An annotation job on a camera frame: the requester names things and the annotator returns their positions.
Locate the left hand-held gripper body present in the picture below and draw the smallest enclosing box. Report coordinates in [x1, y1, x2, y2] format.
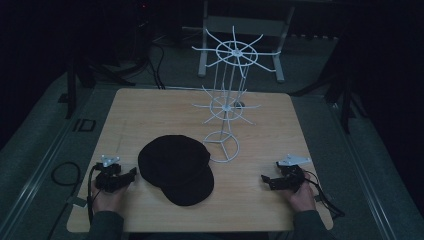
[93, 154, 129, 193]

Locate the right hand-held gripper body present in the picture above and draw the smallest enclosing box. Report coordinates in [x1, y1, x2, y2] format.
[269, 153, 313, 193]

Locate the black cap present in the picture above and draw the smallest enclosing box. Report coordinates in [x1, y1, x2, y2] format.
[137, 134, 215, 207]

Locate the white wire display rack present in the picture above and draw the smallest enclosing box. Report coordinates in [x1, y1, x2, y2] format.
[191, 25, 282, 164]

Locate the person's right hand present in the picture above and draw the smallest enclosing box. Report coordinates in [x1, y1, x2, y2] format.
[281, 171, 318, 213]

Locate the person's left hand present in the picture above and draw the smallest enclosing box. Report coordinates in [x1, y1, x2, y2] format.
[90, 181, 130, 215]

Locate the black tripod stand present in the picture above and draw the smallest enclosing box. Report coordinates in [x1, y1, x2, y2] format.
[293, 66, 368, 134]
[64, 49, 137, 120]

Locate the white metal stand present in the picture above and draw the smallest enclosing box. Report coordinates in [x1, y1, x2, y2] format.
[197, 0, 296, 84]

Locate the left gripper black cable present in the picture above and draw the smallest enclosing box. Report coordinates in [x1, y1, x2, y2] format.
[86, 165, 102, 224]

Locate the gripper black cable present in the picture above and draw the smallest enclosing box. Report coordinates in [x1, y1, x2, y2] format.
[303, 170, 346, 220]
[86, 165, 102, 224]

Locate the black floor cable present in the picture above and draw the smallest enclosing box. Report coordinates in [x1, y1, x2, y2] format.
[46, 161, 82, 240]

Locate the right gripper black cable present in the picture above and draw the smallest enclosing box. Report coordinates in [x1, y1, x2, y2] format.
[303, 170, 346, 220]

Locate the black floor bracket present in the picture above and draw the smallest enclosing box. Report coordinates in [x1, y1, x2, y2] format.
[72, 118, 97, 133]

